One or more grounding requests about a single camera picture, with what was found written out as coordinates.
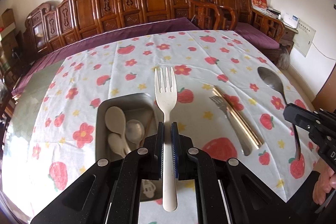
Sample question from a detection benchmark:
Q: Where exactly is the steel spoon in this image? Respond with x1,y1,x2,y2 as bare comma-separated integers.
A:
257,66,302,161
125,119,145,148

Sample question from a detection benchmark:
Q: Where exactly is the metal rectangular tray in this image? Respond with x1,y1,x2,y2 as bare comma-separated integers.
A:
94,93,160,201

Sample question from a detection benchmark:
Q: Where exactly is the cream plastic spoon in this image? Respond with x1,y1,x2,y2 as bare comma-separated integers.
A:
105,106,131,155
108,133,126,158

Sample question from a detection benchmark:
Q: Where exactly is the steel fork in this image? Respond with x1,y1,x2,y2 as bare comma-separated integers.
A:
210,96,252,156

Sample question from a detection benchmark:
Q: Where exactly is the cream plastic fork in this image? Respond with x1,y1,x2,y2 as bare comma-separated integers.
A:
154,67,178,212

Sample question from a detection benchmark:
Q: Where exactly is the dark wooden chopstick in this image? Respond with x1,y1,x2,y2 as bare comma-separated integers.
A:
141,113,154,145

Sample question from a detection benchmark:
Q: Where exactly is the person right hand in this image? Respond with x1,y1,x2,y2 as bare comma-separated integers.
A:
313,166,336,205

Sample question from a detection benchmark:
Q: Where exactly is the plastic bag under table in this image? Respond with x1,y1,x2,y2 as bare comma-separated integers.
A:
276,47,290,70

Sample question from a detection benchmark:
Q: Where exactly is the strawberry flower tablecloth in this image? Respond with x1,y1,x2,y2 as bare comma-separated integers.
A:
2,30,319,223

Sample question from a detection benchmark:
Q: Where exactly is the wooden side table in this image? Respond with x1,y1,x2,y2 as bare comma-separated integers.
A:
265,7,299,55

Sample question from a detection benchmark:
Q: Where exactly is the white device box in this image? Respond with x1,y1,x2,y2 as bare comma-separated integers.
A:
282,12,299,29

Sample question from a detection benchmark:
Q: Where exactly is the purple armchair cushion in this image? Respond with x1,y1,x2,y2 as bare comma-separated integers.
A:
235,22,280,50

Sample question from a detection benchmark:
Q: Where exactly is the purple sofa cushion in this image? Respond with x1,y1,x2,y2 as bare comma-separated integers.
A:
12,18,200,96

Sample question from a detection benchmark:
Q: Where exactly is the red greeting card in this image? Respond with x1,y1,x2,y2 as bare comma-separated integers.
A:
252,0,267,10

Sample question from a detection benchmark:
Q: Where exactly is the carved wooden armchair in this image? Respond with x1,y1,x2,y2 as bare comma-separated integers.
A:
197,0,285,64

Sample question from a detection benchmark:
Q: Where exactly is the long carved wooden sofa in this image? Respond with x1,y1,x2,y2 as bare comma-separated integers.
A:
23,0,238,59

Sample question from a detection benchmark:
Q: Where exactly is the cardboard box top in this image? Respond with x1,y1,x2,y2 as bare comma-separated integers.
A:
0,9,15,28

